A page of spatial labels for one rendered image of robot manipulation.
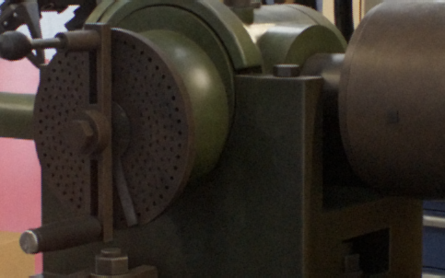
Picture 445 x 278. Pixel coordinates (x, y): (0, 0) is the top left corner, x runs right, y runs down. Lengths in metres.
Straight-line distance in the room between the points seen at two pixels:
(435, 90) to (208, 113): 0.22
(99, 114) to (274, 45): 0.20
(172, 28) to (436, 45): 0.26
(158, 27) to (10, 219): 4.33
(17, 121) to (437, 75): 0.43
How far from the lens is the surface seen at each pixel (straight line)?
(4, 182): 5.77
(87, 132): 1.40
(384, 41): 1.40
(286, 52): 1.49
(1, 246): 5.04
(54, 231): 1.38
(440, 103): 1.36
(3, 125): 1.56
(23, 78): 5.77
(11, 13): 1.90
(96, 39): 1.41
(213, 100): 1.44
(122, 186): 1.43
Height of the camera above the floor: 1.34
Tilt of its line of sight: 7 degrees down
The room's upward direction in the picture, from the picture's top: straight up
